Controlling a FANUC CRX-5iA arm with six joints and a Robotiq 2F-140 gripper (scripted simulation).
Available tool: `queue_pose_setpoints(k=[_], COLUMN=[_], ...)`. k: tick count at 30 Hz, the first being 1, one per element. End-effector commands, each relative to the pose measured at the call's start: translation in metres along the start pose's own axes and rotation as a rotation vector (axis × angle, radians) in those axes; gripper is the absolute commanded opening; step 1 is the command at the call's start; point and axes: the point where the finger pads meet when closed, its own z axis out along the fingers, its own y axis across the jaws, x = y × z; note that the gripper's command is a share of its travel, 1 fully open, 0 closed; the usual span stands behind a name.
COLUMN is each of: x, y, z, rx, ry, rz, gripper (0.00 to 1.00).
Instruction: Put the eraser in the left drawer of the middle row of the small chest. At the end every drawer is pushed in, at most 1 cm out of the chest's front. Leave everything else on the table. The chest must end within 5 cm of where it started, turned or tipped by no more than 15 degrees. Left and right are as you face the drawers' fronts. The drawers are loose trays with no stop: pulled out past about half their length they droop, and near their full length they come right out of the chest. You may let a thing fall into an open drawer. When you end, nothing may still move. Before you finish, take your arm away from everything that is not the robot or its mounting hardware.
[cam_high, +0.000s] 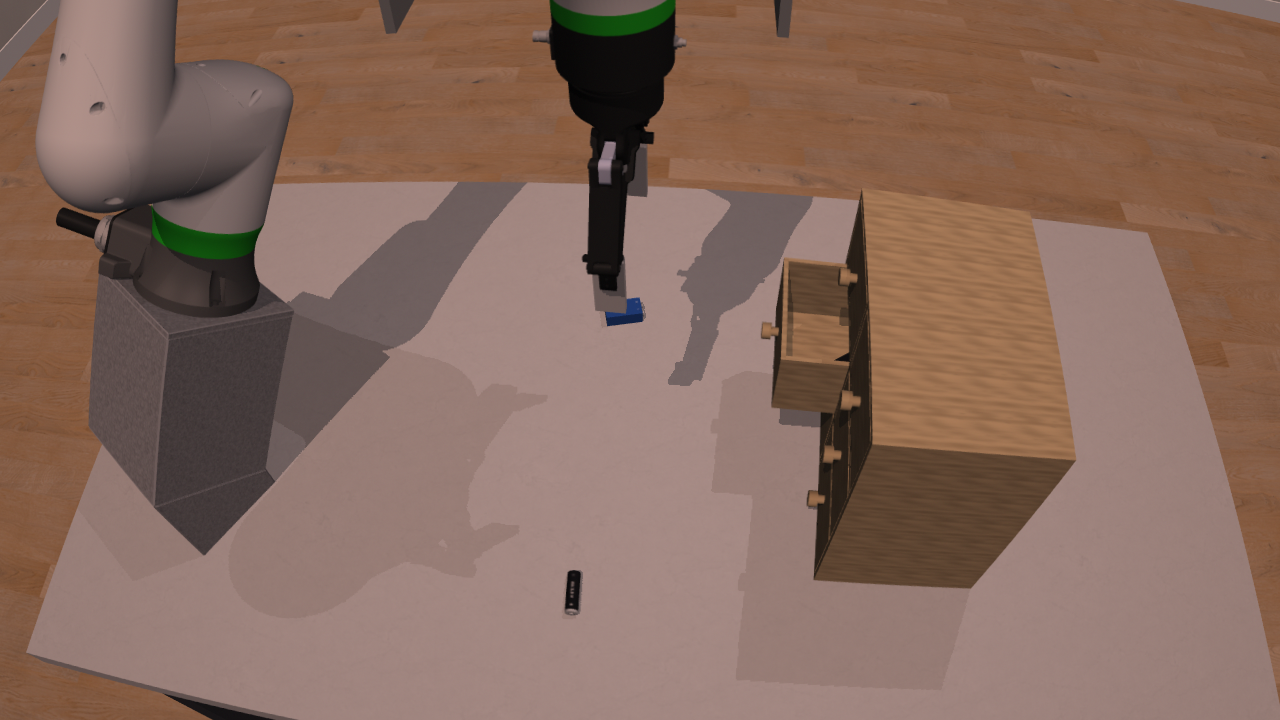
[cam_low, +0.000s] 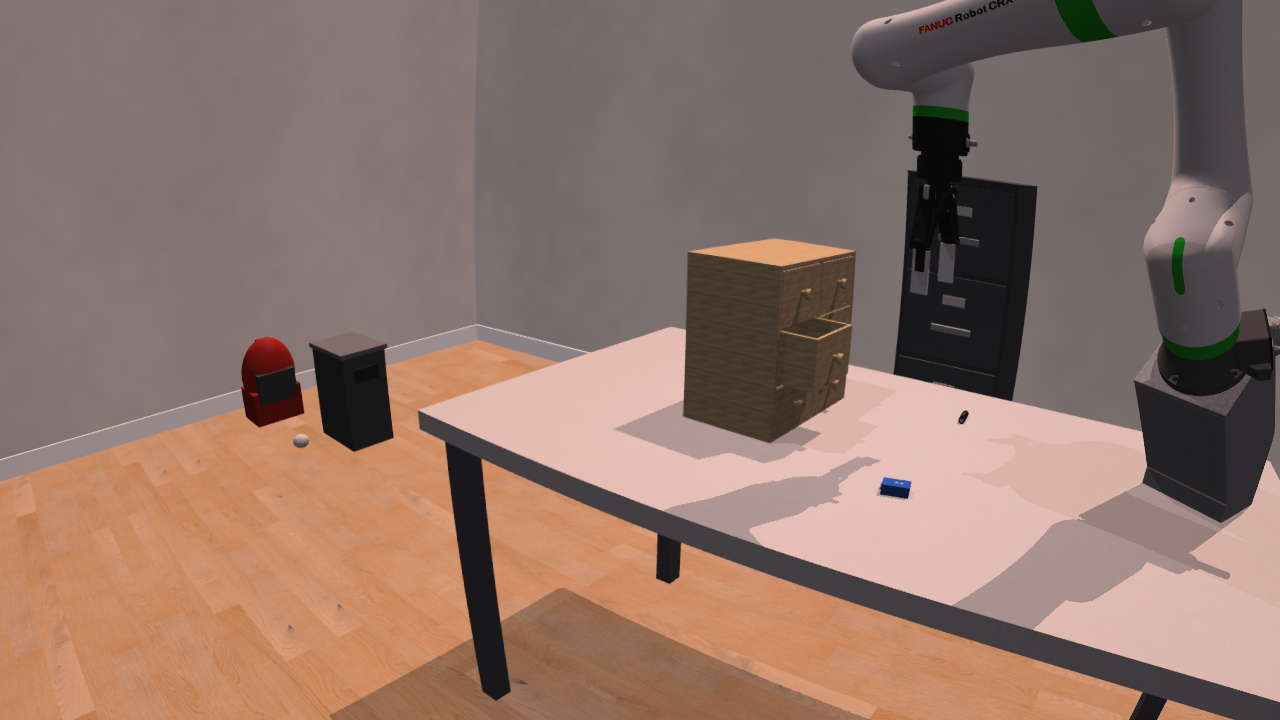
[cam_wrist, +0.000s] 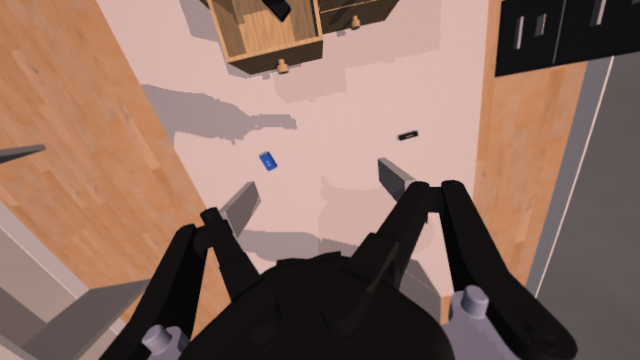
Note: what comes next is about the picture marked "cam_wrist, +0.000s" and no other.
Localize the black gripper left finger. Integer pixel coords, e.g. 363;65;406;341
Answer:
98;181;282;360

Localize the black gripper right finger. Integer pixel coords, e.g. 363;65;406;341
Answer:
318;157;578;360

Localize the black and white eraser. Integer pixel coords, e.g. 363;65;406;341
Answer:
262;0;291;23

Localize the small wooden chest of drawers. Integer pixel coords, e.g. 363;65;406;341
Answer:
199;0;399;35

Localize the brown wooden drawer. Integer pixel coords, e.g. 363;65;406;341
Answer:
319;0;396;34
319;0;371;10
207;0;323;75

